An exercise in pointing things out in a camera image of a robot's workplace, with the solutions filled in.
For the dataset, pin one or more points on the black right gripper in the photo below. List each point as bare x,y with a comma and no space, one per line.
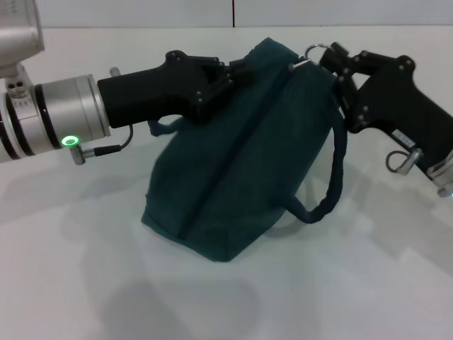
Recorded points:
400,102

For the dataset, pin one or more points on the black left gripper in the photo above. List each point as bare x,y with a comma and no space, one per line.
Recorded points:
152,92

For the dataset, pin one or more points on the dark teal lunch bag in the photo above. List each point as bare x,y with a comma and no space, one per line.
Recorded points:
247,159

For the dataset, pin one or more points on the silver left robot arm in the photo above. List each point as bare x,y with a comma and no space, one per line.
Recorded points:
53,110

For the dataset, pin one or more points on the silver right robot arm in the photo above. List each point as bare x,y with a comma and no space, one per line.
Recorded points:
442,173

